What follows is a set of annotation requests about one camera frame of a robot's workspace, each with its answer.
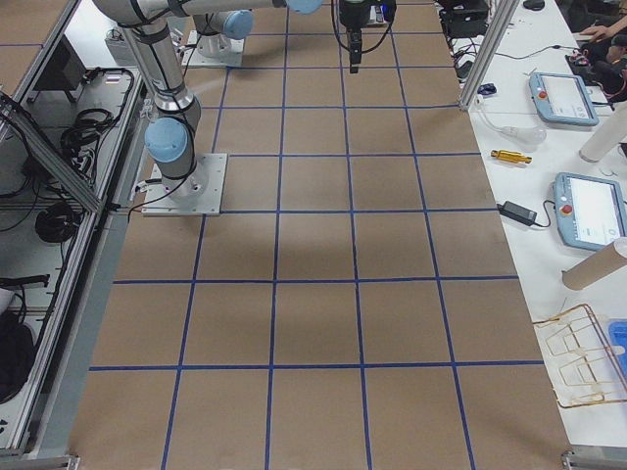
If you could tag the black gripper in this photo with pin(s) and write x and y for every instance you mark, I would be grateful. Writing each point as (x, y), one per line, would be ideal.
(354, 17)

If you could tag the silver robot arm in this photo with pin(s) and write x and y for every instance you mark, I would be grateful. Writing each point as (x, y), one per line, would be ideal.
(170, 139)
(217, 32)

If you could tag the brass cylindrical fitting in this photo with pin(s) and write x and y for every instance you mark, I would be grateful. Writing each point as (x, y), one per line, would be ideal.
(510, 157)

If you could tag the white light bulb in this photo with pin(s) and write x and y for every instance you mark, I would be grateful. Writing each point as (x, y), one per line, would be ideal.
(529, 136)

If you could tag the far blue teach pendant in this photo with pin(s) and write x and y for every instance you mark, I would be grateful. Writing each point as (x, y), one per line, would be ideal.
(562, 99)

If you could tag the blue teach pendant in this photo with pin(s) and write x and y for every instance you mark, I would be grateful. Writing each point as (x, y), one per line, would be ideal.
(590, 211)
(562, 99)

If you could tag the black power adapter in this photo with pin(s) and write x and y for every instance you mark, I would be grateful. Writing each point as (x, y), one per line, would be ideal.
(517, 213)

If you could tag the near blue teach pendant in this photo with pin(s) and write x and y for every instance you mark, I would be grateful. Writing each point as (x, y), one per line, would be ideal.
(590, 211)

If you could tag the near cardboard tube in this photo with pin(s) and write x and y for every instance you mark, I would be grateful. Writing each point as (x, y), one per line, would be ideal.
(597, 266)

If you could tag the blue plastic box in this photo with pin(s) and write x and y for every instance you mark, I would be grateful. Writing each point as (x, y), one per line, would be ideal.
(617, 334)

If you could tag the aluminium frame post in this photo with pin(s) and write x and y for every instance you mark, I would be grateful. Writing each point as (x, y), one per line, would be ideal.
(489, 46)

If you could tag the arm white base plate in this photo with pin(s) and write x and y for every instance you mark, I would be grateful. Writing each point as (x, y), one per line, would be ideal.
(200, 194)
(213, 51)

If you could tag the gold wire rack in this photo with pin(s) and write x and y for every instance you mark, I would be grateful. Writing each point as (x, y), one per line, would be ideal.
(582, 362)

